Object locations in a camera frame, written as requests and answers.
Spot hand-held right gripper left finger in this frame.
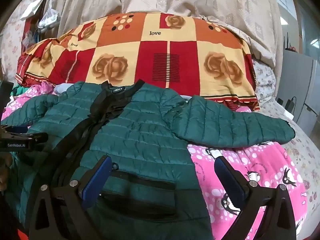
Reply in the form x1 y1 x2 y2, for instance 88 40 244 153
29 155 113 240

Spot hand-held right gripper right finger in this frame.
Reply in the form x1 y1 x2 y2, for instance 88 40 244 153
214 156 297 240

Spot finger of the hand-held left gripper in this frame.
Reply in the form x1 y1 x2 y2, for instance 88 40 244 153
0 132 49 144
0 124 29 134

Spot green puffer jacket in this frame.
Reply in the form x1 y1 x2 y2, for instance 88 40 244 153
0 79 296 240

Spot person's left hand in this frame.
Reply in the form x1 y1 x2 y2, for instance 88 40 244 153
0 152 13 192

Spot pink penguin blanket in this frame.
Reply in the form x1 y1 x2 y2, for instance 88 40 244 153
0 82 308 240

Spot bright green cloth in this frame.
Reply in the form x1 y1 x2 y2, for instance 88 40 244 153
11 84 32 96

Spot light grey garment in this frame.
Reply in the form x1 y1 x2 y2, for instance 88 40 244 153
54 83 73 94

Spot black power adapter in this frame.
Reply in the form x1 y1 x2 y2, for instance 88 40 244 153
284 97 297 112

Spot clear plastic bag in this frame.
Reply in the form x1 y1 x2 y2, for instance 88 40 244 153
37 0 60 30

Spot grey cabinet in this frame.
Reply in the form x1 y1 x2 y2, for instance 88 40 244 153
275 49 320 137

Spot red orange rose quilt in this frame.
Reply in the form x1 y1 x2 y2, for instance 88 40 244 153
15 12 260 112

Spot black router antennas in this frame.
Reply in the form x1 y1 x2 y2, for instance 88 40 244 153
282 32 298 53

